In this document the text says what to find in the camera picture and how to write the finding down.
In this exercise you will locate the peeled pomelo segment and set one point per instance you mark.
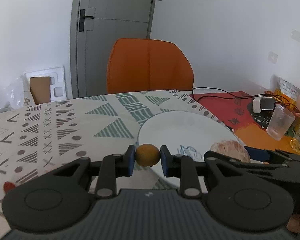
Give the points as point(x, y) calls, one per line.
point(231, 149)

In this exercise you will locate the clear plastic cup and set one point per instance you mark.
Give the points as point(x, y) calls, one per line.
point(281, 120)

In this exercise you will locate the orange chair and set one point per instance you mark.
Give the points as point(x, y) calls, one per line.
point(143, 64)

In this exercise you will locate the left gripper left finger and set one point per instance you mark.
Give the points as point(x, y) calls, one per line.
point(110, 168)

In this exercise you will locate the red plum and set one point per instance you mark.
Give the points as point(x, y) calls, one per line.
point(8, 186)

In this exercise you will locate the white ceramic bowl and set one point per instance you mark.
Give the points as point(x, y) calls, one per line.
point(184, 133)

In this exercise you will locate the yellow snack bag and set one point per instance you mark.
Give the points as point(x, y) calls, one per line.
point(286, 93)

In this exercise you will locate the clear plastic bag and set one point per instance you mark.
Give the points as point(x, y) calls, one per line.
point(18, 94)

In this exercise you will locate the grey door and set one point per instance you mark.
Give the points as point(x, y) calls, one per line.
point(90, 49)

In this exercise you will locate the black door handle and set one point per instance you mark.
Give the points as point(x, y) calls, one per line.
point(82, 18)

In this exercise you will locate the white power adapter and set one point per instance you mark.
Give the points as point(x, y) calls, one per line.
point(261, 104)

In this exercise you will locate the white foam packaging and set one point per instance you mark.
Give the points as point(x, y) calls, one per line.
point(57, 81)

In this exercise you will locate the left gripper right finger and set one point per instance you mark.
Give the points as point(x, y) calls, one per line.
point(184, 168)

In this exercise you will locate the patterned white tablecloth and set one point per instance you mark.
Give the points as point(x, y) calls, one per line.
point(37, 139)

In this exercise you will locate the brown cardboard piece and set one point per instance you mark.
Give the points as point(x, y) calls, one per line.
point(40, 89)

